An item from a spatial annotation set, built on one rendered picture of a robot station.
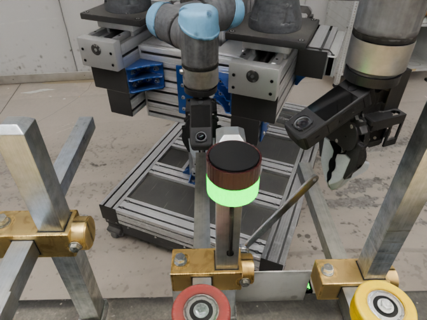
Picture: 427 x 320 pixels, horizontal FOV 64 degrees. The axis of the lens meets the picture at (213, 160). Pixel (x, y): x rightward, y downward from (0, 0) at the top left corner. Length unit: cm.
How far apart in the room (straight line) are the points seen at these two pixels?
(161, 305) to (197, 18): 55
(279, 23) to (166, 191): 98
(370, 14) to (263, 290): 50
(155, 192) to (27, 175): 123
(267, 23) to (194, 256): 66
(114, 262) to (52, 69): 212
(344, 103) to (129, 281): 133
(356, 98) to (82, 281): 50
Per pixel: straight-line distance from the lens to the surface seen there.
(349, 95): 49
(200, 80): 70
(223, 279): 59
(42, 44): 333
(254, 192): 38
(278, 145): 198
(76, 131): 76
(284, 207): 60
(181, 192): 166
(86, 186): 212
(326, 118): 47
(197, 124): 71
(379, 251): 61
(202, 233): 64
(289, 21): 103
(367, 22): 47
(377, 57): 47
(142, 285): 161
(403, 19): 46
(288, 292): 73
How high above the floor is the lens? 135
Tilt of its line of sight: 38 degrees down
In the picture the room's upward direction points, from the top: straight up
